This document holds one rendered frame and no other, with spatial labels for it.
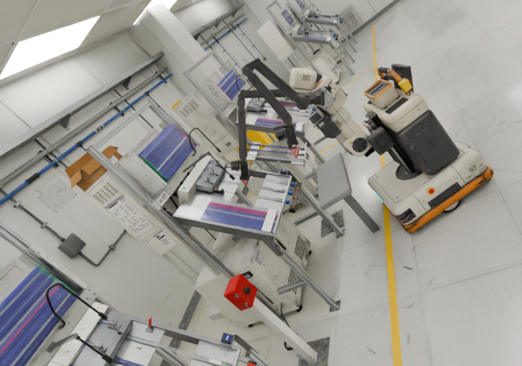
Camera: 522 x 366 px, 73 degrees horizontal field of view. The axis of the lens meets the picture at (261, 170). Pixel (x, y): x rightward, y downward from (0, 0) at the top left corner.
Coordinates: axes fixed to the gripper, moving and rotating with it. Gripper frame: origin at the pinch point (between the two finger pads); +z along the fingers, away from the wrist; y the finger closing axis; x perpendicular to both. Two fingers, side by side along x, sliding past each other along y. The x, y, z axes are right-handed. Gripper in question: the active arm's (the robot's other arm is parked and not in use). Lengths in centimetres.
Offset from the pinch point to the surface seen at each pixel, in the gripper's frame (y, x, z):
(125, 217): 49, -77, 2
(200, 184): 15.7, -30.1, -8.2
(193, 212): 40.1, -27.4, -2.0
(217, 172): -3.0, -23.1, -7.5
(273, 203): 15.5, 24.3, 3.3
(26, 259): 122, -76, -35
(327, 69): -451, 31, 57
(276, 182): -10.4, 22.1, 3.2
